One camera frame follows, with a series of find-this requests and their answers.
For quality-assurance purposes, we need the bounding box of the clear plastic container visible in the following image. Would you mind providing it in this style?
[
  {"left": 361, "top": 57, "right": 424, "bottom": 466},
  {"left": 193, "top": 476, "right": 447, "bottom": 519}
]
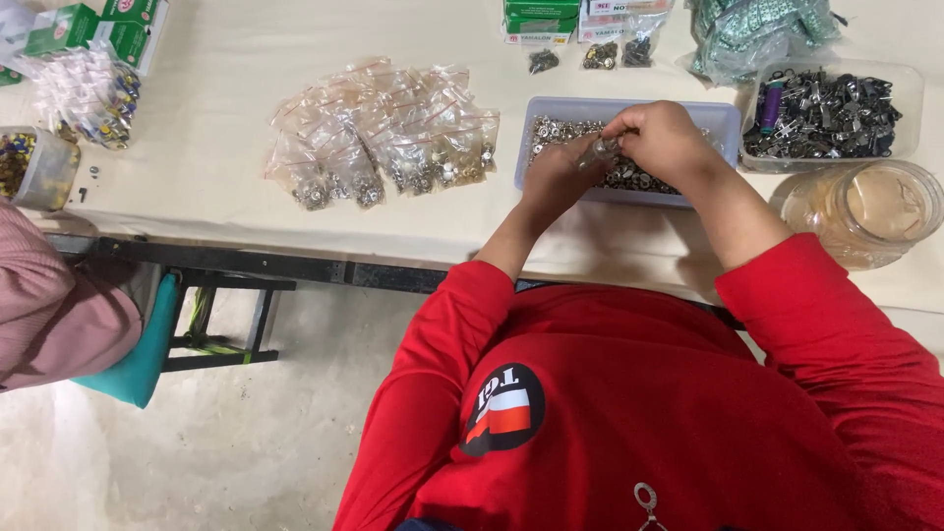
[{"left": 739, "top": 59, "right": 925, "bottom": 174}]

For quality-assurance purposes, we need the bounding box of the stack of green boxes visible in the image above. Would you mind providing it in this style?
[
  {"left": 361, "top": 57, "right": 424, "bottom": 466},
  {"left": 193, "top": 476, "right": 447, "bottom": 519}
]
[{"left": 503, "top": 0, "right": 581, "bottom": 47}]

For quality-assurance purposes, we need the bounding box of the heap of metal zipper pulls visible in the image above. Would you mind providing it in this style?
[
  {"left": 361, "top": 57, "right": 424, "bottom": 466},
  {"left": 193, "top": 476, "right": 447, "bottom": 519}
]
[{"left": 743, "top": 68, "right": 904, "bottom": 160}]

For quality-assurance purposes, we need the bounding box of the small bag of brass buttons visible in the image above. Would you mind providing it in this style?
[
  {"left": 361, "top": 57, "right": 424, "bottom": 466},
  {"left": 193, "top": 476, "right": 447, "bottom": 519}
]
[{"left": 580, "top": 38, "right": 620, "bottom": 72}]

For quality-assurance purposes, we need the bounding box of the silver key ring pendant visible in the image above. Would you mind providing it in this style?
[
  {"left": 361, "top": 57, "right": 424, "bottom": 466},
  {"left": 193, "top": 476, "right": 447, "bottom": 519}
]
[{"left": 633, "top": 481, "right": 672, "bottom": 531}]

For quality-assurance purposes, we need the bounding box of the heap of silver snap buttons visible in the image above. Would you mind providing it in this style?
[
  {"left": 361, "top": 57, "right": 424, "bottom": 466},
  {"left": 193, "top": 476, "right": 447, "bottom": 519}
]
[{"left": 529, "top": 116, "right": 724, "bottom": 196}]

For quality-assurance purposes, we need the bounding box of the teal cushion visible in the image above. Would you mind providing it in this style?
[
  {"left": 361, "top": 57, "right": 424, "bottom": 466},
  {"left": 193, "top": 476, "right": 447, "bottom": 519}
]
[{"left": 71, "top": 273, "right": 180, "bottom": 409}]

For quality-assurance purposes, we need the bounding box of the person's right hand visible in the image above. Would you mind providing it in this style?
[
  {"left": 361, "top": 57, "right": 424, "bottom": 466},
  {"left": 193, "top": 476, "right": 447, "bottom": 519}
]
[{"left": 601, "top": 100, "right": 720, "bottom": 193}]

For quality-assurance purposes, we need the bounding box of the person's left hand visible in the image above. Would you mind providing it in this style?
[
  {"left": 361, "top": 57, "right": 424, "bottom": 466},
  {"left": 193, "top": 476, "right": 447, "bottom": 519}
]
[{"left": 520, "top": 133, "right": 620, "bottom": 222}]

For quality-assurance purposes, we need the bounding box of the clear tub of coloured buttons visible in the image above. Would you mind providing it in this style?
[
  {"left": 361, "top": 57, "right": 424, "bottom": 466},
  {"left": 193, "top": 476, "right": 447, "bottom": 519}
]
[{"left": 0, "top": 125, "right": 82, "bottom": 212}]

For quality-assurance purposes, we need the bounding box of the person's red shirt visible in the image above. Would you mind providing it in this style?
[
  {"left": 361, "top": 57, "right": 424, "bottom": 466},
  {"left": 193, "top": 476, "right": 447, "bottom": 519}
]
[{"left": 332, "top": 233, "right": 944, "bottom": 531}]

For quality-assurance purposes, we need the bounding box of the pile of clear snap bags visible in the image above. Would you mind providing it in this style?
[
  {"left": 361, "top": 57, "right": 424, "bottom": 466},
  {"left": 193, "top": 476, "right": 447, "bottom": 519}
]
[{"left": 264, "top": 57, "right": 501, "bottom": 212}]

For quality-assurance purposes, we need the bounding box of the small clear plastic bag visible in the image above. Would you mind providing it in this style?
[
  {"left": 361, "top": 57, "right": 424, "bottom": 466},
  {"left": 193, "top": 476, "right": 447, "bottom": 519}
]
[{"left": 579, "top": 136, "right": 625, "bottom": 173}]

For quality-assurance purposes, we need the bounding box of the stack of white boxes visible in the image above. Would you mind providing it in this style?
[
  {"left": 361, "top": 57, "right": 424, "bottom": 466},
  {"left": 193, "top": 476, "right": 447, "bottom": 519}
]
[{"left": 577, "top": 0, "right": 676, "bottom": 44}]

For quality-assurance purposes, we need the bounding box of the pile of coloured button bags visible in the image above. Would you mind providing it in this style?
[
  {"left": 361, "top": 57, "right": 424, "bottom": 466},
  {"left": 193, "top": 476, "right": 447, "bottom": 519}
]
[{"left": 18, "top": 46, "right": 143, "bottom": 151}]

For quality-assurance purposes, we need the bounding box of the bag of green packets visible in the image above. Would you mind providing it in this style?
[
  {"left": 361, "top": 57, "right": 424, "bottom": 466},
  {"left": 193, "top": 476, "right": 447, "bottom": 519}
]
[{"left": 684, "top": 0, "right": 845, "bottom": 86}]

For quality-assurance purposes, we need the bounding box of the pale blue plastic tray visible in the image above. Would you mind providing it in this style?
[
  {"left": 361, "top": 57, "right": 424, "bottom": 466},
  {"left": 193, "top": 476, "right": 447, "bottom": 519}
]
[{"left": 514, "top": 96, "right": 742, "bottom": 209}]

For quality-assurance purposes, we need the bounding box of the cream tablecloth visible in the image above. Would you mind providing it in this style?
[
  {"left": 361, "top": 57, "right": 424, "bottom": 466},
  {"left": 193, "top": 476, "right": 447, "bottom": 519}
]
[{"left": 0, "top": 0, "right": 944, "bottom": 362}]

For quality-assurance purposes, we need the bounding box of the black table frame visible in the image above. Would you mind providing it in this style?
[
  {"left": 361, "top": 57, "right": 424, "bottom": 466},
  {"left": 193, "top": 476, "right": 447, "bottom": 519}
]
[{"left": 46, "top": 234, "right": 746, "bottom": 330}]

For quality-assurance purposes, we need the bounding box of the small bag of dark buttons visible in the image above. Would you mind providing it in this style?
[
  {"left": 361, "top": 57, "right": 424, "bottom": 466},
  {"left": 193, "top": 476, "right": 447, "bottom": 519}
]
[
  {"left": 525, "top": 43, "right": 563, "bottom": 76},
  {"left": 621, "top": 15, "right": 668, "bottom": 69}
]

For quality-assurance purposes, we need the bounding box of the green and white carton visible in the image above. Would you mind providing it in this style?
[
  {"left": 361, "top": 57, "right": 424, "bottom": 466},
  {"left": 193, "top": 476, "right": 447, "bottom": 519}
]
[
  {"left": 96, "top": 0, "right": 171, "bottom": 76},
  {"left": 24, "top": 3, "right": 100, "bottom": 57}
]

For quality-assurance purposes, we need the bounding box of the black metal stool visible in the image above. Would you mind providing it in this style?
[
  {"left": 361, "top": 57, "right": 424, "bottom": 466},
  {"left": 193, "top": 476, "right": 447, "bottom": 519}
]
[{"left": 161, "top": 267, "right": 297, "bottom": 373}]

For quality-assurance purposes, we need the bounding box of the clear glass jar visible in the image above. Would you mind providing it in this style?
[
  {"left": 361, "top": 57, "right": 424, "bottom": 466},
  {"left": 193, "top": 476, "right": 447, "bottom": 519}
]
[{"left": 780, "top": 160, "right": 944, "bottom": 271}]

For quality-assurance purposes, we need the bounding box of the purple lighter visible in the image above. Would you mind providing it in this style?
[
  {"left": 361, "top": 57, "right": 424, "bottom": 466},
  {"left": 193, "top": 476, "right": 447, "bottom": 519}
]
[{"left": 760, "top": 81, "right": 785, "bottom": 135}]

